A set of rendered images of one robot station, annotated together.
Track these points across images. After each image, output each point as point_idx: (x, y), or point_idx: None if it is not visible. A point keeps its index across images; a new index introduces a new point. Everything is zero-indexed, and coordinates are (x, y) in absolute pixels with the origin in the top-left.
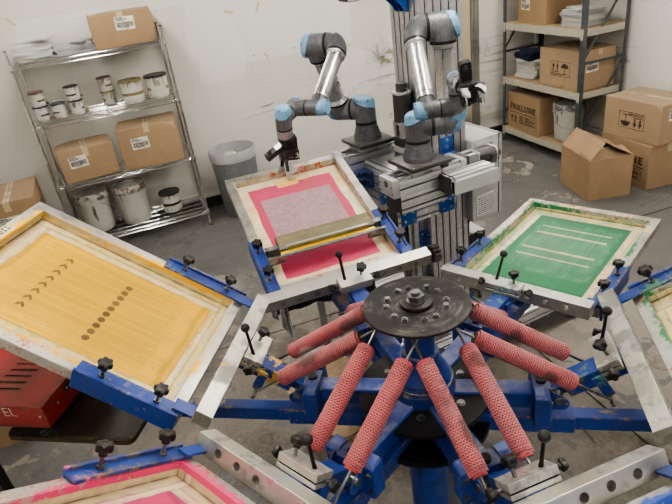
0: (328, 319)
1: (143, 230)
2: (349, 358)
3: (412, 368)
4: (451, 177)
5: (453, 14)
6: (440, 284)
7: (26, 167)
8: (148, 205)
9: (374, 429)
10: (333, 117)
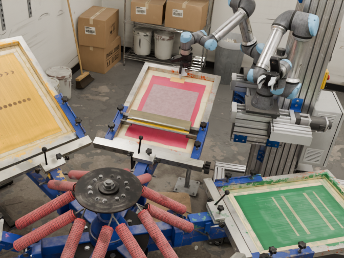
0: (203, 170)
1: (164, 64)
2: (191, 199)
3: (73, 219)
4: (272, 127)
5: (312, 19)
6: (134, 186)
7: (120, 2)
8: (170, 51)
9: (35, 235)
10: (242, 51)
